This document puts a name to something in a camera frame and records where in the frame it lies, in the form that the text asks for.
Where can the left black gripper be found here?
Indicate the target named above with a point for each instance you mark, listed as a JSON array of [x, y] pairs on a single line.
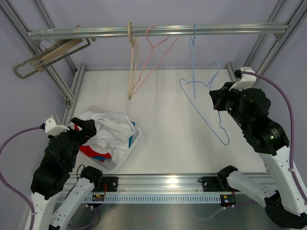
[[88, 129]]

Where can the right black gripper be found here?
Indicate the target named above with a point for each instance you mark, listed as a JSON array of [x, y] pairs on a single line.
[[219, 96]]

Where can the red t shirt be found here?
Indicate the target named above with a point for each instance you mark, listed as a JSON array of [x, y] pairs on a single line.
[[89, 132]]

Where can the white t shirt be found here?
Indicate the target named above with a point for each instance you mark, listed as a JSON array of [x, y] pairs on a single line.
[[118, 123]]

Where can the blue wire hanger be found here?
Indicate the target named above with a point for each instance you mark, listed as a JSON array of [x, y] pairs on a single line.
[[196, 91]]

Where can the blue t shirt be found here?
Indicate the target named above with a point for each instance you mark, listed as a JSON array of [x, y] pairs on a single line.
[[132, 139]]

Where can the light blue hanger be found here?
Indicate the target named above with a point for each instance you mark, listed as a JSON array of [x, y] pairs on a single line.
[[192, 51]]

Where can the beige plastic hanger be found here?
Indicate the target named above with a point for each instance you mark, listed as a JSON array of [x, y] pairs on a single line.
[[134, 43]]

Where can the pink hanger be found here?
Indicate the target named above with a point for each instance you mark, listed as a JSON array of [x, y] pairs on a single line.
[[140, 82]]

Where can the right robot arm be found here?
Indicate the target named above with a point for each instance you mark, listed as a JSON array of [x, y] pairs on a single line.
[[249, 108]]

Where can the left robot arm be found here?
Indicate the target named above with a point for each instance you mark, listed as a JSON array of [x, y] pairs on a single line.
[[54, 171]]

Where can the beige empty hanger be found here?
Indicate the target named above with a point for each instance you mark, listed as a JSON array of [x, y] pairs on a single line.
[[58, 51]]

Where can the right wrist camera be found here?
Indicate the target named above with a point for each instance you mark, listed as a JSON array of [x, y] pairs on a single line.
[[245, 80]]

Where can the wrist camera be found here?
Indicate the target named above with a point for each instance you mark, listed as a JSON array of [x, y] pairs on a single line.
[[245, 80], [51, 127]]

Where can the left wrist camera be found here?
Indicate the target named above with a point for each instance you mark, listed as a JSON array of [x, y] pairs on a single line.
[[51, 127]]

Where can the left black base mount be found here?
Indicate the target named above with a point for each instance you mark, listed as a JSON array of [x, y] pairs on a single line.
[[106, 184]]

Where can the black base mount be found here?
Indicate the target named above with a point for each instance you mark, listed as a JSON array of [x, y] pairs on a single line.
[[211, 184], [106, 184]]

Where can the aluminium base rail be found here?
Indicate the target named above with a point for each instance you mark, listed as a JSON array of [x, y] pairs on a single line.
[[186, 183]]

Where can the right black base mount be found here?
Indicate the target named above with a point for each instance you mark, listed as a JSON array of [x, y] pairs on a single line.
[[211, 184]]

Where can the aluminium hanging rail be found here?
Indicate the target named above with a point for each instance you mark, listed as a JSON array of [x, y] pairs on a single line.
[[162, 30]]

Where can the white cable duct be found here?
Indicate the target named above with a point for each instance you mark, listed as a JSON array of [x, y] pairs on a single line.
[[113, 198]]

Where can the right aluminium frame post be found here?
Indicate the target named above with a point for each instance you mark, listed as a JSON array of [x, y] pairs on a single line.
[[281, 39]]

